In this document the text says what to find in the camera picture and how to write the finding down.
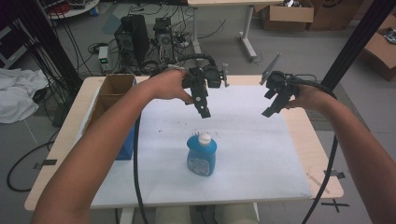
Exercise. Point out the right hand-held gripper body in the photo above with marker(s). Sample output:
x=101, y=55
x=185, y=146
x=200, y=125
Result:
x=281, y=82

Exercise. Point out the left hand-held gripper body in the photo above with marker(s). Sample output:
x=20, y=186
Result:
x=199, y=81

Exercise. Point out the blue bottle with white cap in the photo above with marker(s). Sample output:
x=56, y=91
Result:
x=200, y=158

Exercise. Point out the person's left hand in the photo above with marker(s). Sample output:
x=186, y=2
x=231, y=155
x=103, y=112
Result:
x=168, y=85

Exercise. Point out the person's right hand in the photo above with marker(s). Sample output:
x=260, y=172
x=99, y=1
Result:
x=311, y=98

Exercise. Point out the white table mat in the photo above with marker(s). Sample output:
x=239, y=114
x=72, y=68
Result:
x=249, y=149

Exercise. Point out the small black computer case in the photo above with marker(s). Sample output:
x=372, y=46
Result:
x=163, y=39

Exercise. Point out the white desk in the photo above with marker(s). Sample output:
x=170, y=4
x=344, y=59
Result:
x=247, y=28

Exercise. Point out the black computer tower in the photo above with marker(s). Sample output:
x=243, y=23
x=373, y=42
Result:
x=135, y=34

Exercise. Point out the open cardboard box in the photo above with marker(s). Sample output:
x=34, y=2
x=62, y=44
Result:
x=113, y=85

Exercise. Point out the black metal stand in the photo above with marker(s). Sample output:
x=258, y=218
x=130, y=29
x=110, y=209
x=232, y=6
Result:
x=358, y=40
x=46, y=37

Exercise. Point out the grey power supply unit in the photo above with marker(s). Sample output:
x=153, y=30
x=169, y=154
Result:
x=104, y=56

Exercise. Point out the person's left trouser leg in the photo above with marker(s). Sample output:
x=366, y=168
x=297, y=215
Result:
x=172, y=216

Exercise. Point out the black tape cross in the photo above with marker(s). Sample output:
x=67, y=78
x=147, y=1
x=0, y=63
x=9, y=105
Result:
x=334, y=204

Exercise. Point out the round white table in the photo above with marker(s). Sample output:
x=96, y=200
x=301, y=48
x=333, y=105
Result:
x=74, y=11

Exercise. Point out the white crumpled cloth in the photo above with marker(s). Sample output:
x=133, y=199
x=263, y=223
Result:
x=18, y=93

